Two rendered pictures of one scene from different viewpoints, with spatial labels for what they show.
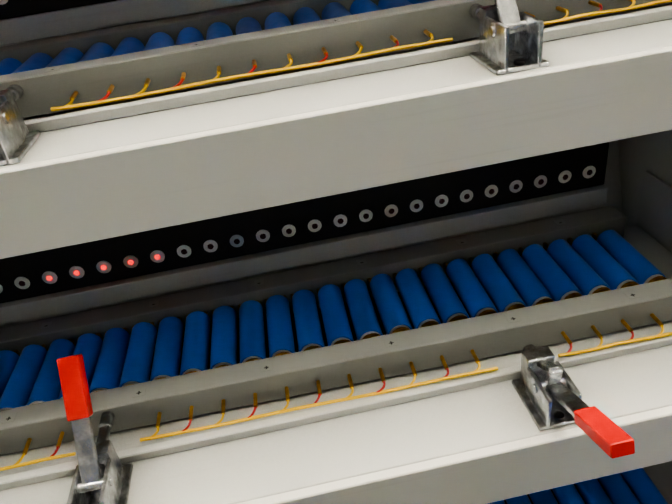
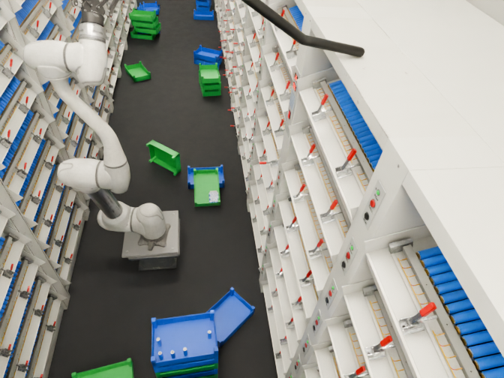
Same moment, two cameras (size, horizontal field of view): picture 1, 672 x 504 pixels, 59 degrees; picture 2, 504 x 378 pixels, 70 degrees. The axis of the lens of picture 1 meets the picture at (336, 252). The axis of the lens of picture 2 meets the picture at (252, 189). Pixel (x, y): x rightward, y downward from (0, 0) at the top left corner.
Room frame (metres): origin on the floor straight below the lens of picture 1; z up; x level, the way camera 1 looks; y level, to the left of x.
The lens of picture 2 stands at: (0.02, -1.52, 2.18)
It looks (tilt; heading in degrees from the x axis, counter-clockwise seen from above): 46 degrees down; 82
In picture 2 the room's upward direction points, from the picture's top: 6 degrees clockwise
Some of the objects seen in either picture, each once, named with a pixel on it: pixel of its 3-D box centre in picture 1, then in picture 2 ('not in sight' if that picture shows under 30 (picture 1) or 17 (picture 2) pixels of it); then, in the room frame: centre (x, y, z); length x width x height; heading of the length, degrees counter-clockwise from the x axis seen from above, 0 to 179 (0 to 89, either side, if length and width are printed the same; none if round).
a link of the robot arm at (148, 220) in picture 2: not in sight; (149, 219); (-0.39, -0.05, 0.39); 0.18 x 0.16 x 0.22; 175
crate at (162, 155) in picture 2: not in sight; (163, 157); (-0.43, 0.86, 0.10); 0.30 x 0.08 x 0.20; 144
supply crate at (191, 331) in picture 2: not in sight; (184, 337); (-0.12, -0.82, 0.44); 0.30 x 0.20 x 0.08; 6
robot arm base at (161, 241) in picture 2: not in sight; (153, 235); (-0.38, -0.07, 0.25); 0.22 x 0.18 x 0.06; 85
